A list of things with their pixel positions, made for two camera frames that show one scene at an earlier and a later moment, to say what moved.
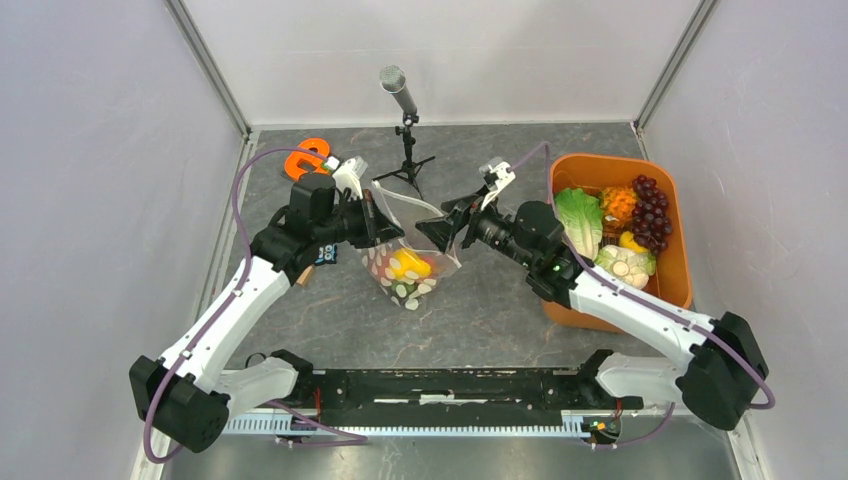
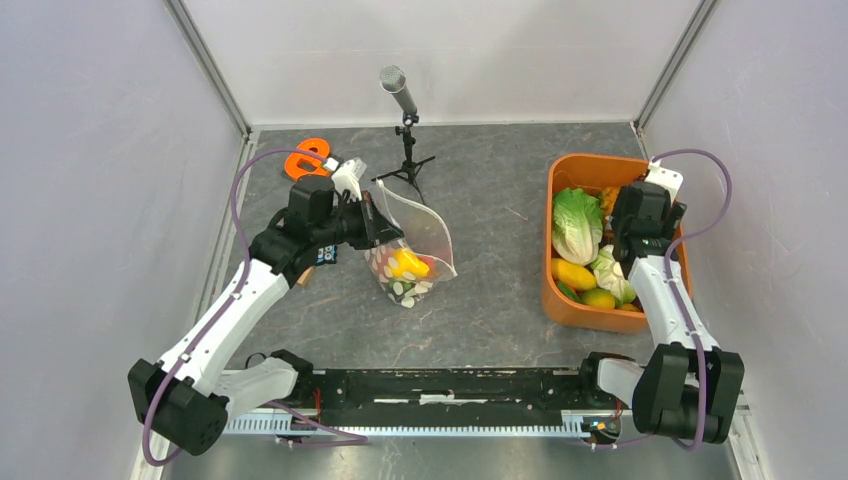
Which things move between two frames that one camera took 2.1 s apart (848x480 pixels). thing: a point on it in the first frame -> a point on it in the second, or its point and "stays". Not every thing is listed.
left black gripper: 377,227 stays
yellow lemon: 409,262 stays
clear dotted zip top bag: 410,270 stays
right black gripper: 442,230 -> 671,219
